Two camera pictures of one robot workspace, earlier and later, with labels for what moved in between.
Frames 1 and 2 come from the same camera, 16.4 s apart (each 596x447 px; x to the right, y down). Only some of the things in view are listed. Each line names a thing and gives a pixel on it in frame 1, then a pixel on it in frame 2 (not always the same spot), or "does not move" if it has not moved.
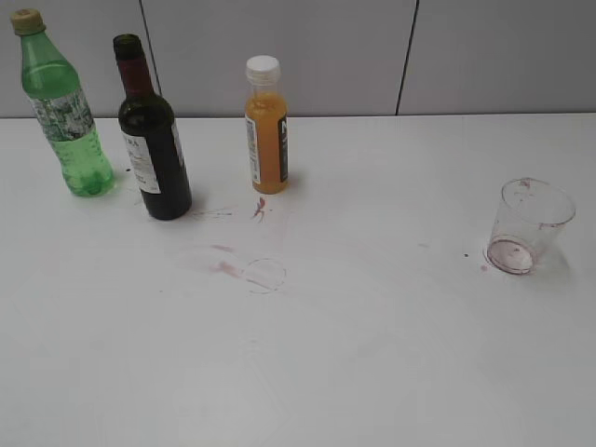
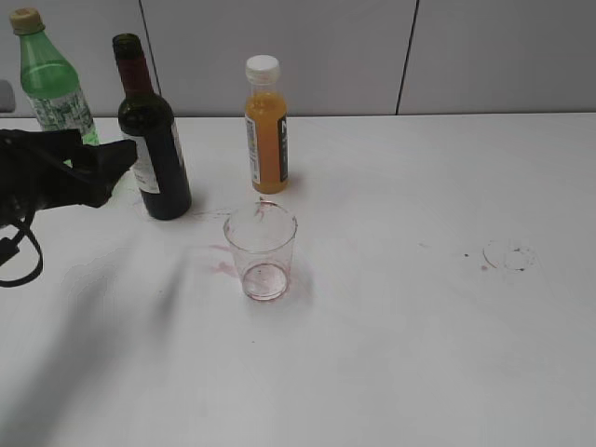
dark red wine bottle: [148, 128] does not move
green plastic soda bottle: [52, 83] does not move
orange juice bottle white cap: [266, 127] does not move
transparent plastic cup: [528, 225] to [262, 236]
